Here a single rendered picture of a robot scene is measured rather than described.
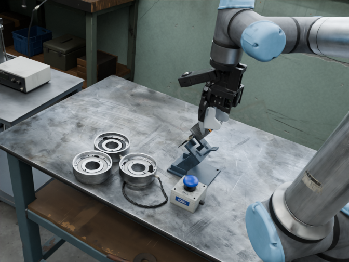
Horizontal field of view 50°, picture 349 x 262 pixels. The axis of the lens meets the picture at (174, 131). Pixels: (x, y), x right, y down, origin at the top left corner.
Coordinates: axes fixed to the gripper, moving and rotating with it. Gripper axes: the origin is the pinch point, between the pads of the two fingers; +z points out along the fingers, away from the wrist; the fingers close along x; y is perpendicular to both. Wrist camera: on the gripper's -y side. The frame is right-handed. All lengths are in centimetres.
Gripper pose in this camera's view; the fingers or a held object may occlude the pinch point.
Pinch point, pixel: (204, 127)
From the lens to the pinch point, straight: 101.6
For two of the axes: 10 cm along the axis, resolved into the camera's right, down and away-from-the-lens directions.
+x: 5.1, -4.3, 7.5
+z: -1.1, 8.3, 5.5
